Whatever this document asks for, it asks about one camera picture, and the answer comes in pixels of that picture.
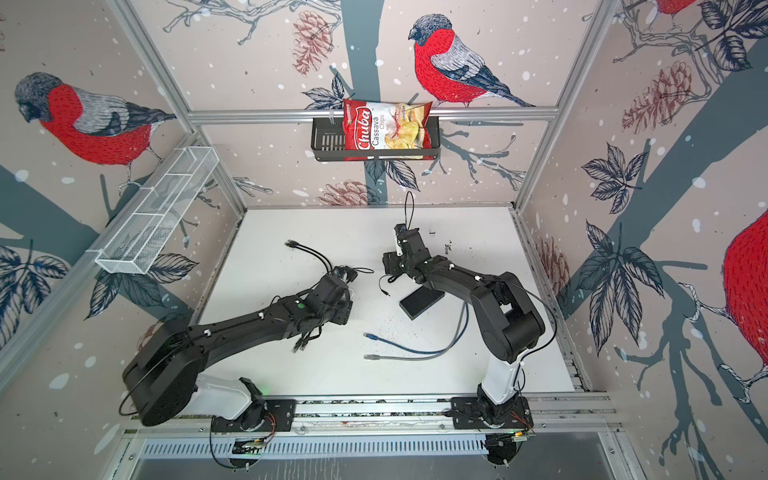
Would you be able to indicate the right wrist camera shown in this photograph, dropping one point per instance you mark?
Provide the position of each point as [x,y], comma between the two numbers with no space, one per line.
[414,240]

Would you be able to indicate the aluminium mounting rail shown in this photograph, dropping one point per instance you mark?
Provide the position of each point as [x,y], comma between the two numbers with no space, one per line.
[400,414]

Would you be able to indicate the white wire mesh shelf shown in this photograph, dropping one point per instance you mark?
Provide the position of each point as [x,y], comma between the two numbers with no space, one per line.
[140,239]

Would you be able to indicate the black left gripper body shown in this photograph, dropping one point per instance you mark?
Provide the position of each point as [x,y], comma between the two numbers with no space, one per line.
[341,313]

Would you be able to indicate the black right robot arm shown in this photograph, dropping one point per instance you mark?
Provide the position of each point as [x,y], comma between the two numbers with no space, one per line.
[509,325]

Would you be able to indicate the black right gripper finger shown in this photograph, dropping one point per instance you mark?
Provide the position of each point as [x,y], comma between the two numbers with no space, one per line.
[391,263]
[401,232]

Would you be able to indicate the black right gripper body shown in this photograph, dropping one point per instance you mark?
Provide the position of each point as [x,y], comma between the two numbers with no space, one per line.
[406,267]

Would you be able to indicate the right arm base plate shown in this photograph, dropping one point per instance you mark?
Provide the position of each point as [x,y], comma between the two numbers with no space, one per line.
[469,413]

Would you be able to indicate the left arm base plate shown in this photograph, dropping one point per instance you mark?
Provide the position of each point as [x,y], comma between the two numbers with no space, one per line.
[252,415]

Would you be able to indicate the red cassava chips bag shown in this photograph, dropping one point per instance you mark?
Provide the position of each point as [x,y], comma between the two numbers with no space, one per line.
[375,127]

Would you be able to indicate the black power adapter with cable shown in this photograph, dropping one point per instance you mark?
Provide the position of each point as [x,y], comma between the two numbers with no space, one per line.
[348,274]

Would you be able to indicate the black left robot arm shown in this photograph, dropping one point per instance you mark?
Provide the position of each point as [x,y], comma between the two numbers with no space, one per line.
[163,376]

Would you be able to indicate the black wall basket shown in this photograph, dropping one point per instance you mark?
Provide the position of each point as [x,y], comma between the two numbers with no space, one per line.
[328,144]

